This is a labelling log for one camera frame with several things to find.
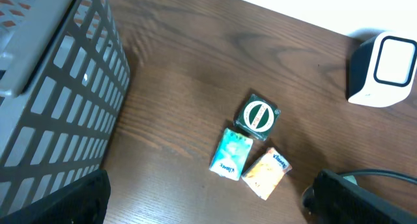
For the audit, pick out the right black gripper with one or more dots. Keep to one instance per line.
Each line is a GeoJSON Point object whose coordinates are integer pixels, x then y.
{"type": "Point", "coordinates": [309, 201]}

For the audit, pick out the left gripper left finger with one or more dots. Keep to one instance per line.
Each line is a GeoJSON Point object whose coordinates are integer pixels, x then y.
{"type": "Point", "coordinates": [83, 201]}

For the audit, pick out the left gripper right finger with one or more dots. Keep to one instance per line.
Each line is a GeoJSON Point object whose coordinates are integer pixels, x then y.
{"type": "Point", "coordinates": [341, 201]}

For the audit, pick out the orange small snack box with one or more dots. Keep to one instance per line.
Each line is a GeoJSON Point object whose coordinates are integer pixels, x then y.
{"type": "Point", "coordinates": [265, 174]}

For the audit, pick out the teal white small box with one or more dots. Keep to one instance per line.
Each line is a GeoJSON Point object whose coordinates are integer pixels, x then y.
{"type": "Point", "coordinates": [231, 155]}

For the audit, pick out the dark green round-label packet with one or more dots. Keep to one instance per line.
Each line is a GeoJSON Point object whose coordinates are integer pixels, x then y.
{"type": "Point", "coordinates": [257, 117]}

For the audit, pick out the white barcode scanner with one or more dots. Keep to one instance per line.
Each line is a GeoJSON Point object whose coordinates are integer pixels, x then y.
{"type": "Point", "coordinates": [382, 70]}

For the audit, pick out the dark grey plastic basket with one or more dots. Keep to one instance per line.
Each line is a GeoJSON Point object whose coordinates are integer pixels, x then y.
{"type": "Point", "coordinates": [64, 77]}

